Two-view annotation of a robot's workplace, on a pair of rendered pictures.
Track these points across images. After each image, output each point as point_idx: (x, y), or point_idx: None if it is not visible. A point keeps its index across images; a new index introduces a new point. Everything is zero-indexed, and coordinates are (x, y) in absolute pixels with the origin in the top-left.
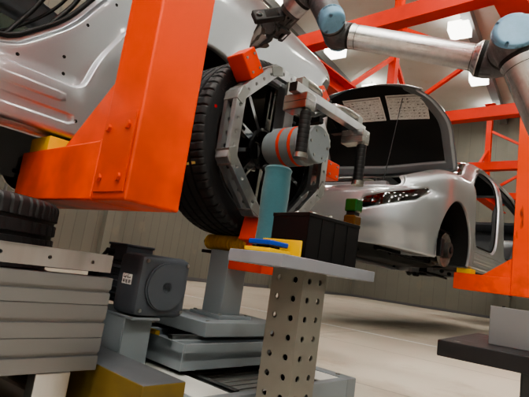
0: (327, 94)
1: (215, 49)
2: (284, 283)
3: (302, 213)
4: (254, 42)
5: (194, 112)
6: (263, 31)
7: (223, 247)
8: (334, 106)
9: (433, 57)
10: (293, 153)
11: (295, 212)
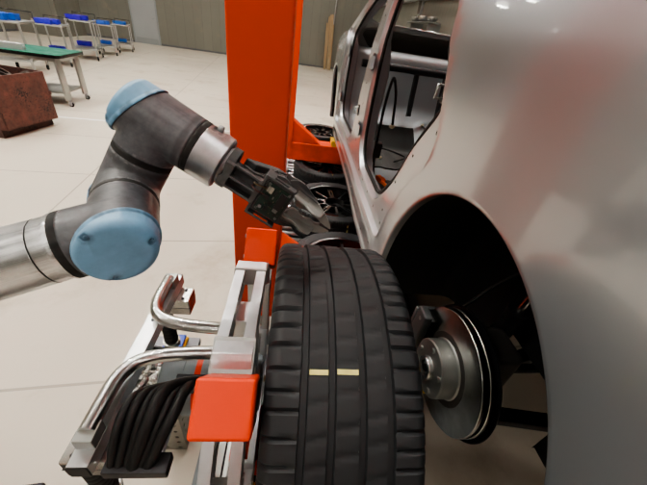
0: (191, 411)
1: (486, 216)
2: None
3: (154, 345)
4: (318, 218)
5: (235, 265)
6: (295, 200)
7: None
8: (135, 342)
9: None
10: (179, 336)
11: (161, 346)
